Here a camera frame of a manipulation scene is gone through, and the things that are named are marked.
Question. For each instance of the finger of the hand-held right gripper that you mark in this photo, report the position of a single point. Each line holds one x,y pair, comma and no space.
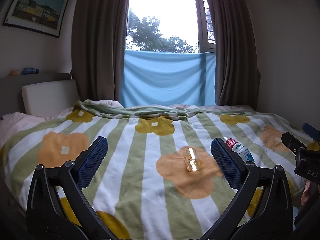
291,140
310,130

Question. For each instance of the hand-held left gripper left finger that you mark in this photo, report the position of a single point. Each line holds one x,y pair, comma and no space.
93,162

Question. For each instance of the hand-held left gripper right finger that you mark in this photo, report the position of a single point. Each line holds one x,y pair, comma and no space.
225,165

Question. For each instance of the person's right forearm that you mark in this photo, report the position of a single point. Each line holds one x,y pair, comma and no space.
308,222

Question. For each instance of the person's right hand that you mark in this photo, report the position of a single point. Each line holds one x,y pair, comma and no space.
306,192

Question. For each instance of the white spray can red cap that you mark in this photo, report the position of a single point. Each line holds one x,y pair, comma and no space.
238,150

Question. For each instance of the floral striped blanket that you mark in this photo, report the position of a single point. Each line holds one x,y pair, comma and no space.
140,187

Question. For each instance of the white headboard cushion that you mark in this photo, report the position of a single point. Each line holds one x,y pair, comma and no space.
47,96

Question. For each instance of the white duvet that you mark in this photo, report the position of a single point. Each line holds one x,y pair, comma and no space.
20,123

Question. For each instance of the light blue cloth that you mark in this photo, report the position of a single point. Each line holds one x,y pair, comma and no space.
167,80

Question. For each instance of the brown curtain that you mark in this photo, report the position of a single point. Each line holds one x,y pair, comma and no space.
232,55
100,42

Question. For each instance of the grey headboard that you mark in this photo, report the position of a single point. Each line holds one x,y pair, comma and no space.
8,92

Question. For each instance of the small blue toy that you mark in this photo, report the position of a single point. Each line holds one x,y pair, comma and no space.
30,71

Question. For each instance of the small orange toy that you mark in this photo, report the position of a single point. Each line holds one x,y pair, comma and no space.
13,73

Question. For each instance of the white window frame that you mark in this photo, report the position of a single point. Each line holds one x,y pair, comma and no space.
206,17

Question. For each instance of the framed wall picture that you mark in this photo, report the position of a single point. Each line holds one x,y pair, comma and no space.
35,6

